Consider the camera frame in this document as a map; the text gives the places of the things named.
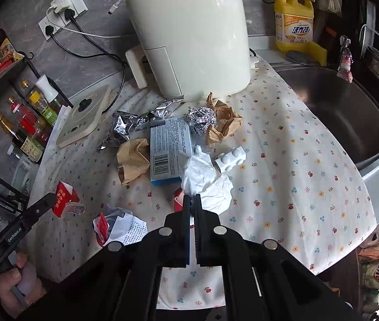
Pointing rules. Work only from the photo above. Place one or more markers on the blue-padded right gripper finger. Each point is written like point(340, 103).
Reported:
point(218, 246)

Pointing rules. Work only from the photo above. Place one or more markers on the floral white tablecloth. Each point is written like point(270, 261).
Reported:
point(297, 186)

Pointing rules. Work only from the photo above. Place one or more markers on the white air fryer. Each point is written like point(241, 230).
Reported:
point(193, 47)

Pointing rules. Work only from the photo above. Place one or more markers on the foil ball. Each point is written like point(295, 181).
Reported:
point(200, 119)

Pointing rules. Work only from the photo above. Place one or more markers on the yellow dish soap bottle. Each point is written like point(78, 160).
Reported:
point(294, 23)

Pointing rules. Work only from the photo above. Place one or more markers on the crumpled brown paper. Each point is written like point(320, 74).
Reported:
point(227, 122)
point(133, 159)

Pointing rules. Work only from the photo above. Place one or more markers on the crumpled brown paper left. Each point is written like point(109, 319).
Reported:
point(133, 159)

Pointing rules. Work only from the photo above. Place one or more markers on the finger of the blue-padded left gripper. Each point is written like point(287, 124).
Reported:
point(167, 247)

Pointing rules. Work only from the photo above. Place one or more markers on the white usb charger plug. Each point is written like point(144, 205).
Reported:
point(60, 5)

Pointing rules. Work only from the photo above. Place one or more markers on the light blue medicine box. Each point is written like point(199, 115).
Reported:
point(170, 148)

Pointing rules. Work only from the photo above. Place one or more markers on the red paper carton piece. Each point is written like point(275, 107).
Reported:
point(67, 201)

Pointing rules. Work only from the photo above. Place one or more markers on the red-capped sauce bottle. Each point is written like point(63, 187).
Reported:
point(35, 126)

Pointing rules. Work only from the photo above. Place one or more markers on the small red carton piece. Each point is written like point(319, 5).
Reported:
point(178, 200)

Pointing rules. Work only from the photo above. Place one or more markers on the pink small bottle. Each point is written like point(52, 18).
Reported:
point(344, 69)

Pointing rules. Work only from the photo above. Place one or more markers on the stainless steel sink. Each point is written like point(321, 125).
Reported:
point(349, 112)

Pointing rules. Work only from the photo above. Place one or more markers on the flattened silver foil wrapper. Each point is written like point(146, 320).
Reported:
point(124, 123)

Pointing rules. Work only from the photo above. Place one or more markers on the white paper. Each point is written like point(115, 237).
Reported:
point(201, 177)

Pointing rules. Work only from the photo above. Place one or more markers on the gold-capped dark sauce bottle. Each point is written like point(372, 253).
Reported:
point(31, 148)

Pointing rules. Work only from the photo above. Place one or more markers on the crumpled brown paper right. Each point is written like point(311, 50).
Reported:
point(227, 122)

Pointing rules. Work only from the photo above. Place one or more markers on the person's left hand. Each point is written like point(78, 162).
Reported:
point(9, 279)

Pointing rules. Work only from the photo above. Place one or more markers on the white green refill pouch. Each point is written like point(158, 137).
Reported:
point(369, 259)

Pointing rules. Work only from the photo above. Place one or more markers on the white wall socket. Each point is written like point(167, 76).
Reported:
point(58, 20)

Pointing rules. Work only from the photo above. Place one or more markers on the green-label yellow-cap bottle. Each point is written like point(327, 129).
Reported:
point(39, 102)

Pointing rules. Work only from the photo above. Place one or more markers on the crumpled receipt red wrapper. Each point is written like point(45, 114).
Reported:
point(118, 224)

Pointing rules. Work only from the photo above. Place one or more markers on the beige kitchen scale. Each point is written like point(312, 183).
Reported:
point(84, 117)

